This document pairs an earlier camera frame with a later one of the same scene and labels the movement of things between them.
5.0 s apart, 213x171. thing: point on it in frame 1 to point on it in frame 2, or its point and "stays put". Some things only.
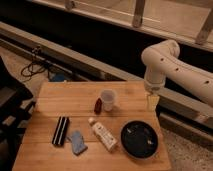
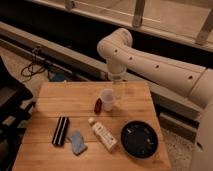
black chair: x=16 y=106 stays put
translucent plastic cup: x=108 y=97 stays put
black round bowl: x=139 y=139 stays put
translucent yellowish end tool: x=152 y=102 to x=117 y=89
